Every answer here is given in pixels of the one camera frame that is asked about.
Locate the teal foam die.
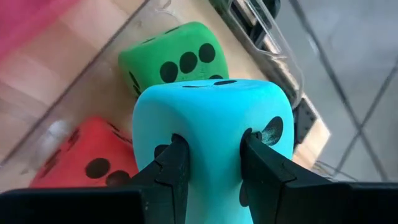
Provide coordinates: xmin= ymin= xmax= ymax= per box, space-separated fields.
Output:
xmin=132 ymin=78 xmax=295 ymax=224

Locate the clear plastic bin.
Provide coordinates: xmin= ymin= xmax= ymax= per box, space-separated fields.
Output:
xmin=0 ymin=0 xmax=304 ymax=194

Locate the green foam die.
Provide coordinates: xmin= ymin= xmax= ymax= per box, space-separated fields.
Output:
xmin=118 ymin=21 xmax=230 ymax=100

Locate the red foam die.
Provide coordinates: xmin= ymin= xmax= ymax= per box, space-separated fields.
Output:
xmin=29 ymin=115 xmax=140 ymax=189

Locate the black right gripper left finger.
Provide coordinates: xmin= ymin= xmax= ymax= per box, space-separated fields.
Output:
xmin=0 ymin=133 xmax=192 ymax=224

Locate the pink plastic bin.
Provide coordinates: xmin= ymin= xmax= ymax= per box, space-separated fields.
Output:
xmin=0 ymin=0 xmax=75 ymax=60

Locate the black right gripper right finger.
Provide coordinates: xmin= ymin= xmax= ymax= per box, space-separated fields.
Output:
xmin=239 ymin=131 xmax=398 ymax=224

